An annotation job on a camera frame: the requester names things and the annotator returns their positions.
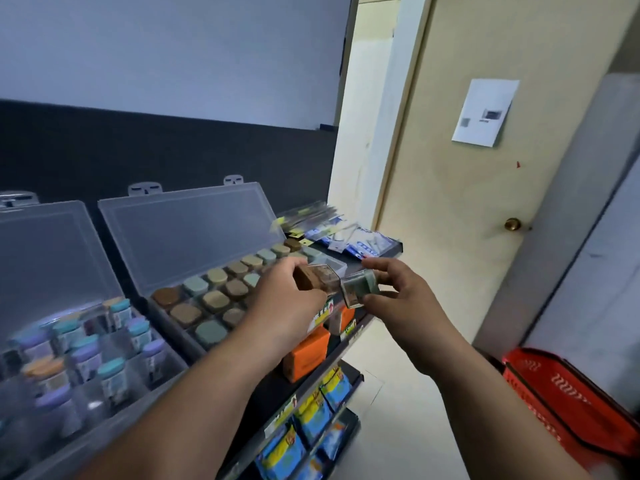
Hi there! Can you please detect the small green eraser case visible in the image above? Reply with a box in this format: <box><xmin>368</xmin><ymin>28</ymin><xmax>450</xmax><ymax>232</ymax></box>
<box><xmin>341</xmin><ymin>270</ymin><xmax>379</xmax><ymax>309</ymax></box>

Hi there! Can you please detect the large grey upright panel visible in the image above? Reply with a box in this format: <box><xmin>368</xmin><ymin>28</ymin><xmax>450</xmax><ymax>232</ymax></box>
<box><xmin>472</xmin><ymin>72</ymin><xmax>640</xmax><ymax>411</ymax></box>

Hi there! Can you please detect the small brown eraser case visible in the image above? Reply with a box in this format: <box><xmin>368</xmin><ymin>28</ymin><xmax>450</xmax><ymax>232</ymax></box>
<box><xmin>292</xmin><ymin>263</ymin><xmax>343</xmax><ymax>297</ymax></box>

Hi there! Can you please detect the person's right forearm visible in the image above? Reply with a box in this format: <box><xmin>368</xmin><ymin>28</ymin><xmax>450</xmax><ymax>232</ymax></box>
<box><xmin>425</xmin><ymin>339</ymin><xmax>591</xmax><ymax>480</ymax></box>

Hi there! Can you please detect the person's left forearm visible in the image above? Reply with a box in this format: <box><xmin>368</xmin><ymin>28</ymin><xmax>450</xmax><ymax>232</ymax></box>
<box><xmin>75</xmin><ymin>319</ymin><xmax>281</xmax><ymax>480</ymax></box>

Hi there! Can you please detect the narrow black shelf back panel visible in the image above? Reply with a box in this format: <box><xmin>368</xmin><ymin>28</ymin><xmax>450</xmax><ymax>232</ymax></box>
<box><xmin>0</xmin><ymin>99</ymin><xmax>339</xmax><ymax>231</ymax></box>

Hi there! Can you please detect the row of small tubes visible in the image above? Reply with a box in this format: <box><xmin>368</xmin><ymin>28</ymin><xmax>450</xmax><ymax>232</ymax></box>
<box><xmin>0</xmin><ymin>297</ymin><xmax>169</xmax><ymax>445</ymax></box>

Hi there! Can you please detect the person's left hand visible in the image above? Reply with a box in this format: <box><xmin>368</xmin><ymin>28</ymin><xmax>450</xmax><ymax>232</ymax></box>
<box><xmin>245</xmin><ymin>257</ymin><xmax>329</xmax><ymax>365</ymax></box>

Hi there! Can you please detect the white door frame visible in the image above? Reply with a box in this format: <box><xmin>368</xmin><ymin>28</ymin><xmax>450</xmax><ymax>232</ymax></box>
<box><xmin>327</xmin><ymin>0</ymin><xmax>433</xmax><ymax>231</ymax></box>

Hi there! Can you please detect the red bag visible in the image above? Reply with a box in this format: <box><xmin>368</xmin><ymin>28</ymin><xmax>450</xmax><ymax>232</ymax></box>
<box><xmin>501</xmin><ymin>347</ymin><xmax>640</xmax><ymax>471</ymax></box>

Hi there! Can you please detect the heap of yellow blue packets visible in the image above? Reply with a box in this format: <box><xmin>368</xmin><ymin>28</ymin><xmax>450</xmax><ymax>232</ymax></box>
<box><xmin>272</xmin><ymin>201</ymin><xmax>403</xmax><ymax>261</ymax></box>

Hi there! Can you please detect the orange packet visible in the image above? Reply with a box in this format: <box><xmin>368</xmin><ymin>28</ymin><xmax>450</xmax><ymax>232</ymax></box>
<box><xmin>282</xmin><ymin>325</ymin><xmax>332</xmax><ymax>383</ymax></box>
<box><xmin>325</xmin><ymin>307</ymin><xmax>357</xmax><ymax>335</ymax></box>

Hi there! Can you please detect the tan door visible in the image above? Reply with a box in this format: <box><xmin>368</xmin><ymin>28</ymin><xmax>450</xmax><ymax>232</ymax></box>
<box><xmin>372</xmin><ymin>0</ymin><xmax>640</xmax><ymax>345</ymax></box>

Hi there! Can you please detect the white printed paper sheet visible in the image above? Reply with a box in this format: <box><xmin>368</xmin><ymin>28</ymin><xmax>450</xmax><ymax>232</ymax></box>
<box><xmin>451</xmin><ymin>78</ymin><xmax>521</xmax><ymax>148</ymax></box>

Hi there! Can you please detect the person's right hand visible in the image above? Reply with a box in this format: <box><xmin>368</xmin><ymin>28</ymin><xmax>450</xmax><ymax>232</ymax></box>
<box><xmin>361</xmin><ymin>258</ymin><xmax>466</xmax><ymax>378</ymax></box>

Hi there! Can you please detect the green white shelf label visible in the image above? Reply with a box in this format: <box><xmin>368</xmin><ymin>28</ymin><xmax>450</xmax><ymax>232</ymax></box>
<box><xmin>307</xmin><ymin>294</ymin><xmax>337</xmax><ymax>333</ymax></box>

